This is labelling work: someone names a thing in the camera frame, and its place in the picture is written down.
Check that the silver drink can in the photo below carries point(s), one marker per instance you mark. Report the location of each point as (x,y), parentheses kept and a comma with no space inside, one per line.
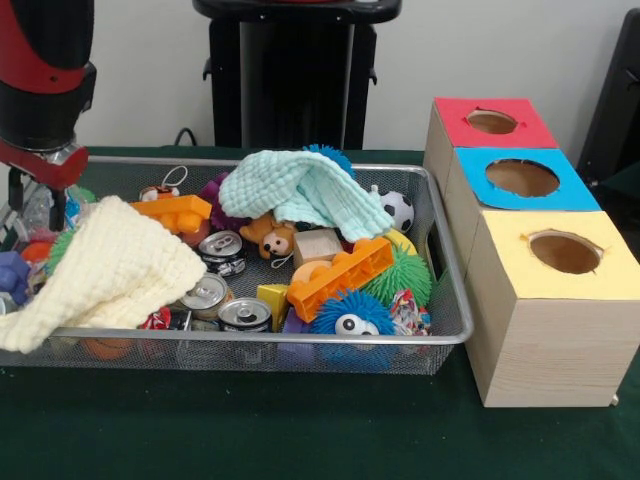
(207,293)

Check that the cream yellow knitted cloth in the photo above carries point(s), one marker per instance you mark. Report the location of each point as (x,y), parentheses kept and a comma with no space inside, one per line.
(100,270)

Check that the dark green table cloth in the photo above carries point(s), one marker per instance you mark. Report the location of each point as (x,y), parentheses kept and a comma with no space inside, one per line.
(300,430)

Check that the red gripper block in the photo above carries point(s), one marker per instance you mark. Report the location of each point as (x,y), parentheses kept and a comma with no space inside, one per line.
(40,165)

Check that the large green spiky ball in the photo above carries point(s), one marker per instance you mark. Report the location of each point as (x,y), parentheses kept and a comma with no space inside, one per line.
(412,282)

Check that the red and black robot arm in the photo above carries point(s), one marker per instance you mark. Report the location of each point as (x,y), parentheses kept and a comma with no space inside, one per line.
(40,70)

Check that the blue spiky ball with eyes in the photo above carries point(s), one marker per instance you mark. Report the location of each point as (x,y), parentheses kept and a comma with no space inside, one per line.
(350,312)

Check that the shallow clear mesh bin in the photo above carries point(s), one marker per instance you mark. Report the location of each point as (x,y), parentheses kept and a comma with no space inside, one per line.
(130,180)

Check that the wooden box with three holes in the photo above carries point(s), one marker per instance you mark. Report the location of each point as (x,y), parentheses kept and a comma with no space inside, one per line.
(540,350)

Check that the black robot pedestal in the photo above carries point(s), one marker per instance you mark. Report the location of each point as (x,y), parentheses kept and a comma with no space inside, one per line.
(290,80)

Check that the black drink can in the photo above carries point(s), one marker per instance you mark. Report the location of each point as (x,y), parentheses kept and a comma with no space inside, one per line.
(245,313)

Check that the small brown teddy toy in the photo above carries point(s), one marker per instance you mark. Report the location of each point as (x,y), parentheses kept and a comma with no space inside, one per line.
(270,238)

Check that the crushed clear plastic bottle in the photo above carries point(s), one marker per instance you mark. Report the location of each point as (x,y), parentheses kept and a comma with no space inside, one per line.
(37,208)

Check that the small soccer ball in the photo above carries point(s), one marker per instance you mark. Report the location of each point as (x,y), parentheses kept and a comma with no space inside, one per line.
(400,212)

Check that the black upright panel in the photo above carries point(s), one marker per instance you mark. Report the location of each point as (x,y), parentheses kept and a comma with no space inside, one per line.
(620,100)

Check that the long orange toy brick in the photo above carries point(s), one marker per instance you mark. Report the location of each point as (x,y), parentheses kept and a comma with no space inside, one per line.
(340,278)

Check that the orange toy brick with studs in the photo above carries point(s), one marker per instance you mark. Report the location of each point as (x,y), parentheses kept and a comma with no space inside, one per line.
(175,212)

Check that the pale blue waffle cloth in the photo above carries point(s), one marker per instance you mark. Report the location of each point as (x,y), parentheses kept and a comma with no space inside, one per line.
(300,190)

